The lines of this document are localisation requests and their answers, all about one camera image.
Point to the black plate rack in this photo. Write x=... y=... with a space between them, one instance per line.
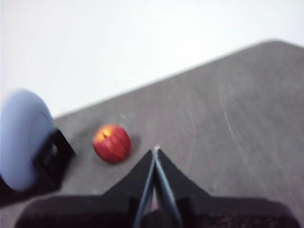
x=64 y=154

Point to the blue plate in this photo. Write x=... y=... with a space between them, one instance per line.
x=21 y=137

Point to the red apple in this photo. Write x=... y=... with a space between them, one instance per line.
x=111 y=143

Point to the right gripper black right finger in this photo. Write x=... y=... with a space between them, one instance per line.
x=225 y=212

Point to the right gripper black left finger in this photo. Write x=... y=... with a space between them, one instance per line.
x=95 y=211

